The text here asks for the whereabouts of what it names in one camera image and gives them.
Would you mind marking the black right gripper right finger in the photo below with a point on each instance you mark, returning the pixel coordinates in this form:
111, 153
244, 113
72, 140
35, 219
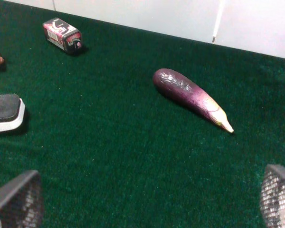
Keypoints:
272, 196

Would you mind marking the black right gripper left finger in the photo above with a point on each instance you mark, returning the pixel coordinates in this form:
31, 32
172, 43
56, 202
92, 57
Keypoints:
21, 201

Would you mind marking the black white board eraser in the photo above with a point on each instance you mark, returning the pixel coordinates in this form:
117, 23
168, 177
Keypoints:
12, 110

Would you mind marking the green felt table mat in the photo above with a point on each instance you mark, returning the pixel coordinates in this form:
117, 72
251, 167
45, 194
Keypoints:
114, 152

